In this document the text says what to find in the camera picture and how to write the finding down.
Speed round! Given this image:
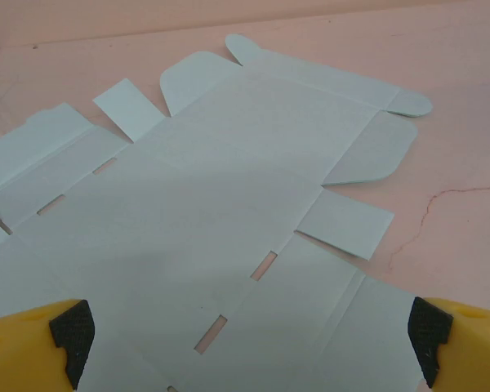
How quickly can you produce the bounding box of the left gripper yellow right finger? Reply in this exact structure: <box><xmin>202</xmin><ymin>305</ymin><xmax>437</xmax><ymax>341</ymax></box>
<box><xmin>407</xmin><ymin>296</ymin><xmax>490</xmax><ymax>392</ymax></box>

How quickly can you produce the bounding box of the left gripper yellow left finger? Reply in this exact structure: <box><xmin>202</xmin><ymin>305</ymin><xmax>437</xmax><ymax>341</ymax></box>
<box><xmin>0</xmin><ymin>298</ymin><xmax>96</xmax><ymax>392</ymax></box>

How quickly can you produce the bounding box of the light teal paper box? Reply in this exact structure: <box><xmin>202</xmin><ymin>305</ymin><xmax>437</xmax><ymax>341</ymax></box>
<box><xmin>0</xmin><ymin>33</ymin><xmax>434</xmax><ymax>392</ymax></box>

